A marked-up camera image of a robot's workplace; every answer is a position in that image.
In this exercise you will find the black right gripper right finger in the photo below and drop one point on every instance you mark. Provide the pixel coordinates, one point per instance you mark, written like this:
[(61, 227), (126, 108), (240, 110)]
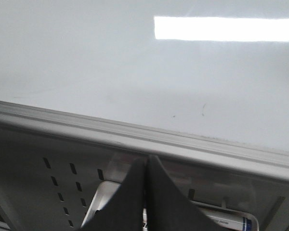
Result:
[(167, 208)]

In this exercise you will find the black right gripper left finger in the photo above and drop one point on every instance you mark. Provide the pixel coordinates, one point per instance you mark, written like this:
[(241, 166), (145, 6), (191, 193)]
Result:
[(124, 211)]

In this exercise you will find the white plastic marker tray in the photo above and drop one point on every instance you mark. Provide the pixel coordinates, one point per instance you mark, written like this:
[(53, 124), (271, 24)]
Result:
[(107, 189)]

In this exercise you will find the grey perforated metal panel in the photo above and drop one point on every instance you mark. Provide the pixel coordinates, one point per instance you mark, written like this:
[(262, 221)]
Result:
[(48, 182)]

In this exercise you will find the white whiteboard with metal frame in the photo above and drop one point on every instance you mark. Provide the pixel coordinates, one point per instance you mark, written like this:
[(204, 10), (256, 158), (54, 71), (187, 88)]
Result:
[(218, 69)]

